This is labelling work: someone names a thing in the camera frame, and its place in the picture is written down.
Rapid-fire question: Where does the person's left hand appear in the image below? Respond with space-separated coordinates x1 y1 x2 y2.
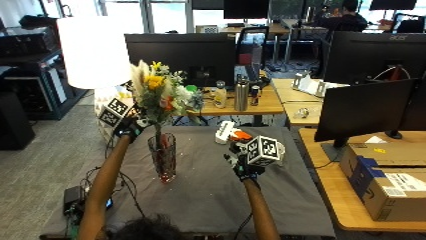
113 112 152 141

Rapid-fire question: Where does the person's right hand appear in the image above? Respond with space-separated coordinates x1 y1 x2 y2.
222 139 268 182

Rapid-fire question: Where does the white and orange flower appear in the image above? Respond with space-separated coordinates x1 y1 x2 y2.
214 120 253 145

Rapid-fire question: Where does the mixed flower bouquet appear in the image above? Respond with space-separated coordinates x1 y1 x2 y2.
129 59 206 176

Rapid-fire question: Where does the white marker cube left glove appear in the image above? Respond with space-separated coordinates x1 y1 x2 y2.
97 97 133 128

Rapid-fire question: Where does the white marker cube glove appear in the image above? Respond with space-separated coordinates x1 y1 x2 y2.
244 134 288 167
97 97 133 128

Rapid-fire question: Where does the white marker cube right glove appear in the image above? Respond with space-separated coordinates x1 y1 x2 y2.
244 134 288 167

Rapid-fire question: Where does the clear glass vase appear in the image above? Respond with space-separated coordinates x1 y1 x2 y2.
146 132 178 184

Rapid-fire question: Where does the wooden desk with bottles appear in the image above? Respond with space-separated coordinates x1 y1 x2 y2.
188 84 286 117

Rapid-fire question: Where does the black table cloth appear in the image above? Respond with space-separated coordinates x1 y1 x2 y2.
39 125 337 240

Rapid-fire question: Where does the steel water bottle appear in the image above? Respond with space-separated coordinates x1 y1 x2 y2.
233 75 252 112

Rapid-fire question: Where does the clear plastic bottle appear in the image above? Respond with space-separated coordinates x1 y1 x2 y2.
213 80 228 109

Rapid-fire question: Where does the dark drink can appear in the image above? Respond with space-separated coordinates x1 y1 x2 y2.
249 85 262 107

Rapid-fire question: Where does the small shiny object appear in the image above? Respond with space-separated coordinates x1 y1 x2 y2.
293 107 311 120

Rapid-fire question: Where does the wooden desk with white device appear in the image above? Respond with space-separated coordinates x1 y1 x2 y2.
270 77 351 127

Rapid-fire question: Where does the black monitor behind bouquet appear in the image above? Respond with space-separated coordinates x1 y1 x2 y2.
124 32 238 89

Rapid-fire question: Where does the large white lampshade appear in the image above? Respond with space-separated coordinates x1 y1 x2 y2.
56 15 133 90

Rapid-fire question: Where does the wooden desk with boxes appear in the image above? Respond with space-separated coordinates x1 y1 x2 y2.
298 127 426 234

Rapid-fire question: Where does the white device on desk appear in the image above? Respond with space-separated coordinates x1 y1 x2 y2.
290 72 330 98

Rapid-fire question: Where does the black power adapter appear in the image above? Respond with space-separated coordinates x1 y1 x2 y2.
63 185 87 215

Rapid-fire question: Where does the black equipment rack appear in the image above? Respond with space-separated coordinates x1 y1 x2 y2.
0 25 77 121

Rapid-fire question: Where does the black bin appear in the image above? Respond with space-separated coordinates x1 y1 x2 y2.
0 91 37 151

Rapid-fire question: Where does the black monitor with stand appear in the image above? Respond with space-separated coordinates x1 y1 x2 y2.
313 78 419 163

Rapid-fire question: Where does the black office chair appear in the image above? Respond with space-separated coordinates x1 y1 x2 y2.
234 26 272 72

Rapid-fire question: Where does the flat cardboard box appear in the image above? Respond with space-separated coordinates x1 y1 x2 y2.
338 142 426 169

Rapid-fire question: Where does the large cardboard box blue tape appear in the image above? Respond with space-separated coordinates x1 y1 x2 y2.
347 155 426 223

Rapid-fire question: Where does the black background monitor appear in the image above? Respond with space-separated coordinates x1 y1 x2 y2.
222 0 272 20
369 0 419 11

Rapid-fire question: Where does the large black monitor silver logo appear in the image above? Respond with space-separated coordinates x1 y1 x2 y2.
322 30 426 86

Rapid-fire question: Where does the black monitor round foot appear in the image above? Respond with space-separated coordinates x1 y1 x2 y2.
383 77 426 140

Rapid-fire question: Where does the black cable on floor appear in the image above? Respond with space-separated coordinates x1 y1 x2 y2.
80 165 148 218

